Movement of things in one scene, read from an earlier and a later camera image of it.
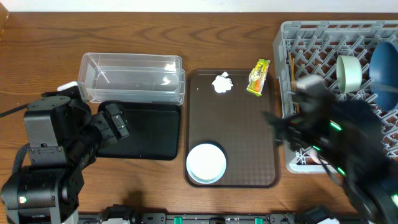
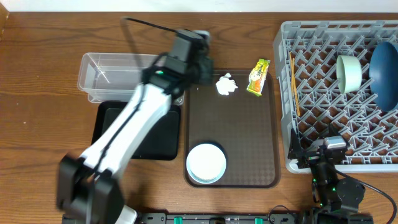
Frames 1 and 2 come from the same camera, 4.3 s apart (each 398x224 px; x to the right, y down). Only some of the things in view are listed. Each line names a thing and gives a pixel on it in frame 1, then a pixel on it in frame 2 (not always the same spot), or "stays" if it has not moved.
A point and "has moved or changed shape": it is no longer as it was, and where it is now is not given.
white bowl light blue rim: x=206 y=163 stays
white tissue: x=222 y=83 has moved or changed shape
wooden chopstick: x=291 y=83 stays
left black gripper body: x=100 y=122 to x=201 y=71
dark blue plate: x=384 y=75 stays
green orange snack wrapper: x=257 y=76 stays
